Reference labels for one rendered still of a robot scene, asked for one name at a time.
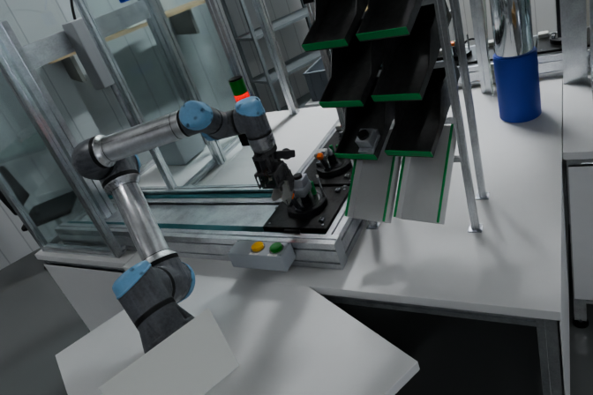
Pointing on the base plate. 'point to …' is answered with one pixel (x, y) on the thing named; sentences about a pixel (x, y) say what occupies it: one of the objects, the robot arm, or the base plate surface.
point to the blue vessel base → (518, 87)
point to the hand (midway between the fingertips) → (288, 198)
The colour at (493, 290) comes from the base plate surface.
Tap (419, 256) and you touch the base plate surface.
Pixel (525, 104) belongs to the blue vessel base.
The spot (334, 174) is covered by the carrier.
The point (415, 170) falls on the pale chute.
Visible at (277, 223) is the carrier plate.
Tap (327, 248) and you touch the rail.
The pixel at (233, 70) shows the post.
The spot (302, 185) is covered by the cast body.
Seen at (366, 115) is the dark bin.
